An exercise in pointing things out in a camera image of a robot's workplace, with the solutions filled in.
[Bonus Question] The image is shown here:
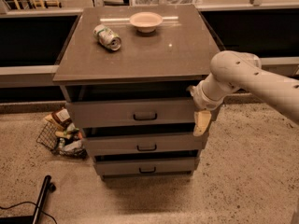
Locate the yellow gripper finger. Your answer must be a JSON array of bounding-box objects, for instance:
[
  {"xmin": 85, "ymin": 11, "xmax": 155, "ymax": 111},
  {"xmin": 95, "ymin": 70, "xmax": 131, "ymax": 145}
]
[
  {"xmin": 193, "ymin": 110, "xmax": 211, "ymax": 136},
  {"xmin": 186, "ymin": 85, "xmax": 196, "ymax": 97}
]

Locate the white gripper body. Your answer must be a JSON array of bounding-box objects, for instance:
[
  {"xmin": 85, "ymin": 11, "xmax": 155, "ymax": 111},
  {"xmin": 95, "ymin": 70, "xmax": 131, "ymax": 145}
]
[{"xmin": 192, "ymin": 81, "xmax": 223, "ymax": 111}]

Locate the grey top drawer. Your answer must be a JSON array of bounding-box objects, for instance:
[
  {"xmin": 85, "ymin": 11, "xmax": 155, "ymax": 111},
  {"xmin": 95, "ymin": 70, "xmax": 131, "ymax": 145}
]
[{"xmin": 66, "ymin": 98, "xmax": 196, "ymax": 128}]

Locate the grey drawer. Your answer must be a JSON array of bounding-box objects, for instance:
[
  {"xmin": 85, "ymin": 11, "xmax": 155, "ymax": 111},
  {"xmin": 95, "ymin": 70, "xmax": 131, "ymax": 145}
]
[
  {"xmin": 94, "ymin": 158, "xmax": 199, "ymax": 177},
  {"xmin": 66, "ymin": 98, "xmax": 196, "ymax": 128},
  {"xmin": 83, "ymin": 133, "xmax": 208, "ymax": 156}
]

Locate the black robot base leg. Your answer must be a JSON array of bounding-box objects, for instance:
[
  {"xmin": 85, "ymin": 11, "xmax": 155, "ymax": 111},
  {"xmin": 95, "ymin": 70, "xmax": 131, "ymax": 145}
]
[{"xmin": 0, "ymin": 175, "xmax": 56, "ymax": 224}]

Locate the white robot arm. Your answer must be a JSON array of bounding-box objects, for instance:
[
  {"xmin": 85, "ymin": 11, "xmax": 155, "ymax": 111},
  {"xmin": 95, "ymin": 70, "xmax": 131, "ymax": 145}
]
[{"xmin": 187, "ymin": 50, "xmax": 299, "ymax": 135}]

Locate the grey middle drawer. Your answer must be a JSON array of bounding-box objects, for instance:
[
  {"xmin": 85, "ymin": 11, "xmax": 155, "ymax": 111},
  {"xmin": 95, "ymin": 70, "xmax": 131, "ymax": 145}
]
[{"xmin": 83, "ymin": 133, "xmax": 208, "ymax": 156}]

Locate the grey bottom drawer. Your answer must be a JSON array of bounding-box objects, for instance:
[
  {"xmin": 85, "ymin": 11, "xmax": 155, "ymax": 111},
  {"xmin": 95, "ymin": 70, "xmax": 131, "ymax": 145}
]
[{"xmin": 94, "ymin": 158, "xmax": 199, "ymax": 177}]

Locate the grey drawer cabinet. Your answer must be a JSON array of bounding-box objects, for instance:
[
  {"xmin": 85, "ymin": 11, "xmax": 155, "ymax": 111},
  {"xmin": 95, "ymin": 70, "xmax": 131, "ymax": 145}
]
[{"xmin": 53, "ymin": 6, "xmax": 219, "ymax": 178}]

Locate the pale pink bowl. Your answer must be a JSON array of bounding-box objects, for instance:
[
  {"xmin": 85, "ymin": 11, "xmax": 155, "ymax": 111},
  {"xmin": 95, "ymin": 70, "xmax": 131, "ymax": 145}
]
[{"xmin": 129, "ymin": 12, "xmax": 163, "ymax": 33}]

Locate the green white soda can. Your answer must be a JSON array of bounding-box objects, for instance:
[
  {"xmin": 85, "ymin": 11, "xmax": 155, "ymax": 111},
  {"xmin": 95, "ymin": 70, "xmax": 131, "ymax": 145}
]
[{"xmin": 93, "ymin": 24, "xmax": 121, "ymax": 51}]

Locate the silver snack bag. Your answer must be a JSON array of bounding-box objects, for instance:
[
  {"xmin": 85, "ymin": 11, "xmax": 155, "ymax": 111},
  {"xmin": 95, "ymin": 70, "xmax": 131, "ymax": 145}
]
[{"xmin": 60, "ymin": 140, "xmax": 85, "ymax": 156}]

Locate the brown snack bag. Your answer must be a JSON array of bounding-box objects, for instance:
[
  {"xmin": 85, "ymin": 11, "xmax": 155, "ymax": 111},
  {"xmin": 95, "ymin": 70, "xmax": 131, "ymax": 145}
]
[{"xmin": 51, "ymin": 108, "xmax": 71, "ymax": 129}]

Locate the black cable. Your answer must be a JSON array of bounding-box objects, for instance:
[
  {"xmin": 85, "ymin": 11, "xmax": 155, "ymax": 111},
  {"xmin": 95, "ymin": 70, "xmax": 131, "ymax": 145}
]
[{"xmin": 0, "ymin": 201, "xmax": 58, "ymax": 224}]

